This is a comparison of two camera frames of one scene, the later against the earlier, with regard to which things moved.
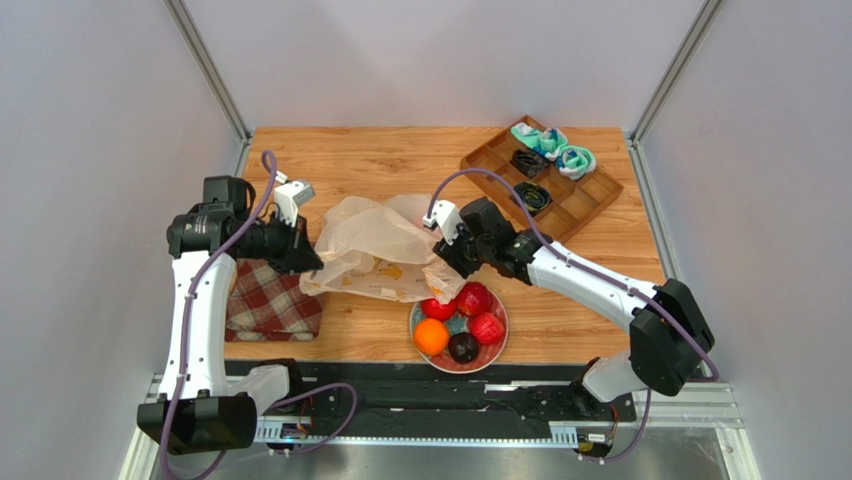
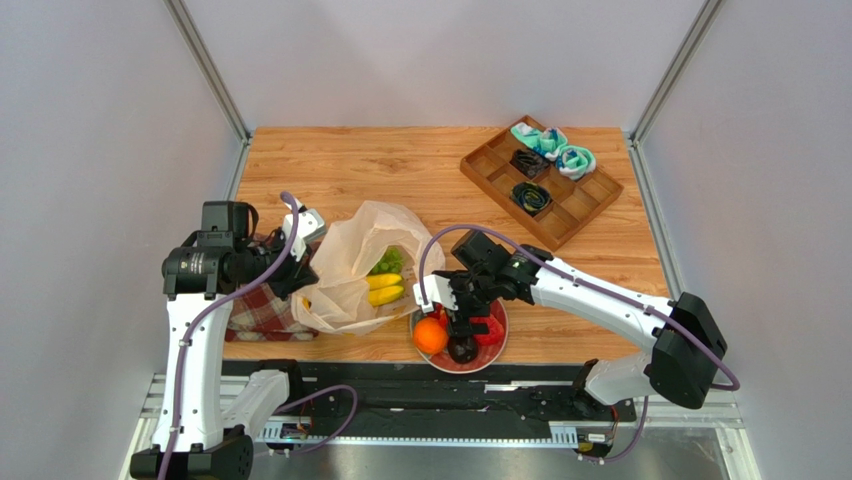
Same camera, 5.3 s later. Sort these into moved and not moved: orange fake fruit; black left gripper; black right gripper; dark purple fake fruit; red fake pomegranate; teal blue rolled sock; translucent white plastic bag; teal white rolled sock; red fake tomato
Moved: black left gripper; translucent white plastic bag; black right gripper
Not moved: teal white rolled sock; teal blue rolled sock; orange fake fruit; red fake tomato; dark purple fake fruit; red fake pomegranate
